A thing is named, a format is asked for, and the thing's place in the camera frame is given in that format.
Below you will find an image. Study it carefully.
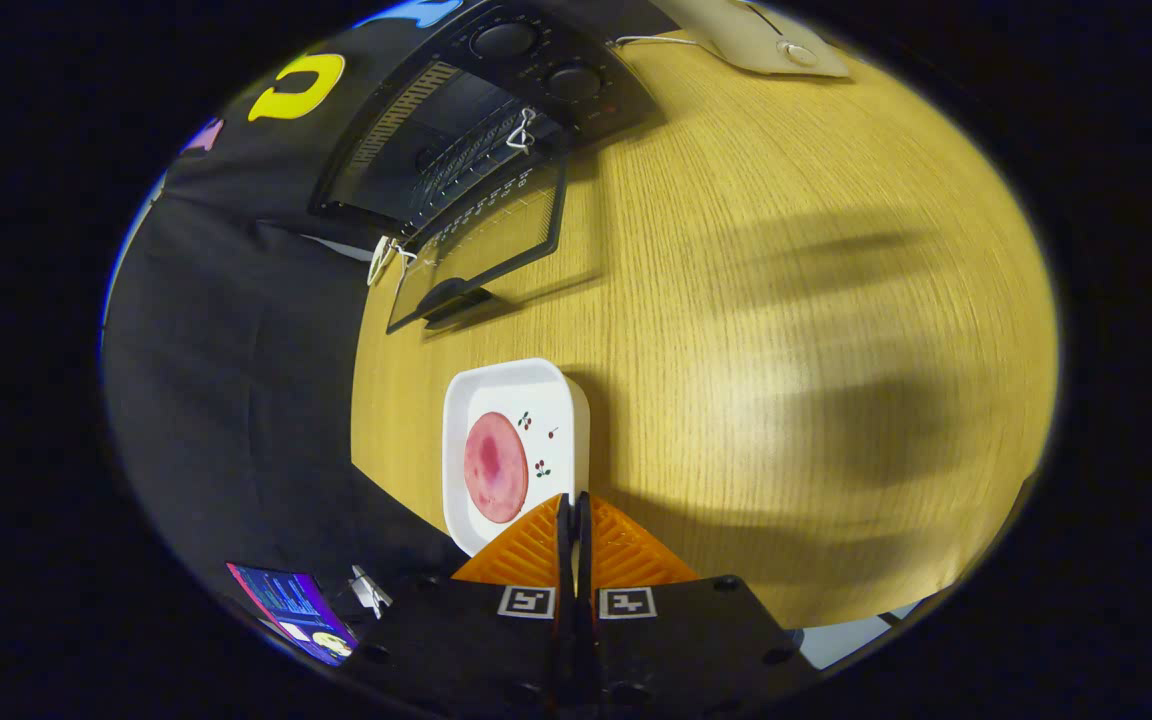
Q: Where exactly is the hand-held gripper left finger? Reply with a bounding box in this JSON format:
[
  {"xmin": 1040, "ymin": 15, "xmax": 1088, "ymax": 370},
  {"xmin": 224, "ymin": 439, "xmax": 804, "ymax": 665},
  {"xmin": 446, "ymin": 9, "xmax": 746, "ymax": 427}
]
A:
[{"xmin": 336, "ymin": 492, "xmax": 578, "ymax": 717}]

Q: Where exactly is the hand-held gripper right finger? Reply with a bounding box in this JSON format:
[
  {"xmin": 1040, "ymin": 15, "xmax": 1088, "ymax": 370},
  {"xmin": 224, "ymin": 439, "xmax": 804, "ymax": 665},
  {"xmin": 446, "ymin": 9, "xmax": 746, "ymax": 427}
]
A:
[{"xmin": 576, "ymin": 492, "xmax": 819, "ymax": 717}]

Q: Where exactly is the pink ham slice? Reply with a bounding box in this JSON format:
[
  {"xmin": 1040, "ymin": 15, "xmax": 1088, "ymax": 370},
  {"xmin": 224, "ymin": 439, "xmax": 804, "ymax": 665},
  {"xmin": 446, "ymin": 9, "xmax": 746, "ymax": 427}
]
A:
[{"xmin": 464, "ymin": 411, "xmax": 530, "ymax": 525}]

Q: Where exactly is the white square plate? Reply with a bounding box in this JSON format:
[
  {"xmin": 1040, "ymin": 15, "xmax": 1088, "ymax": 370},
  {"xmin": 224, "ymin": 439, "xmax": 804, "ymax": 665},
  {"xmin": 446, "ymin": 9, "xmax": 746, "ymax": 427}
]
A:
[{"xmin": 441, "ymin": 357, "xmax": 592, "ymax": 558}]

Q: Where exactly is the black toaster oven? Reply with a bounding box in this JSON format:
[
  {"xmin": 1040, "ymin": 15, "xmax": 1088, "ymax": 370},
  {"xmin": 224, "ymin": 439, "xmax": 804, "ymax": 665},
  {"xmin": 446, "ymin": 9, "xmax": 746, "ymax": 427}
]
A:
[{"xmin": 308, "ymin": 0, "xmax": 659, "ymax": 336}]

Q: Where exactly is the white pop-up toaster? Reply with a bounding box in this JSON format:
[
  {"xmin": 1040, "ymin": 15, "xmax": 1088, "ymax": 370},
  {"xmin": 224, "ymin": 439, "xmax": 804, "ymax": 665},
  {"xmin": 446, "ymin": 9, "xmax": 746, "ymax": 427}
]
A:
[{"xmin": 651, "ymin": 0, "xmax": 852, "ymax": 79}]

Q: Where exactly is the silver metal clip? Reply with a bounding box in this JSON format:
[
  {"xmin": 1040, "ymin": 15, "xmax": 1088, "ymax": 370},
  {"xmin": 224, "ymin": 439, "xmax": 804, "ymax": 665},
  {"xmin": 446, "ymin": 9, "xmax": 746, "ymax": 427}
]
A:
[{"xmin": 349, "ymin": 565, "xmax": 395, "ymax": 619}]

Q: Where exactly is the purple printed card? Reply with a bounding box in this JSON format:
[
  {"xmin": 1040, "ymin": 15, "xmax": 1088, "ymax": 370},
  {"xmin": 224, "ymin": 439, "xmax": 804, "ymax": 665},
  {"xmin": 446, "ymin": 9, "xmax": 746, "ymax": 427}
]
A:
[{"xmin": 226, "ymin": 562, "xmax": 360, "ymax": 668}]

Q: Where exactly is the white power cable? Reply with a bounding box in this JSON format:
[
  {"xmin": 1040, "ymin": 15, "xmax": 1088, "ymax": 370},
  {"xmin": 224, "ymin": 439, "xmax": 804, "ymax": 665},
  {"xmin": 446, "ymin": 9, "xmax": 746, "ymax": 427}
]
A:
[{"xmin": 614, "ymin": 35, "xmax": 727, "ymax": 61}]

